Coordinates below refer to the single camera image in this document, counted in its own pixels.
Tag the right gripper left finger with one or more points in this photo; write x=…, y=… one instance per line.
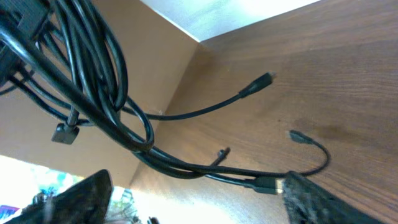
x=84, y=202

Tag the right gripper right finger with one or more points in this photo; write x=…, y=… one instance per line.
x=307, y=202

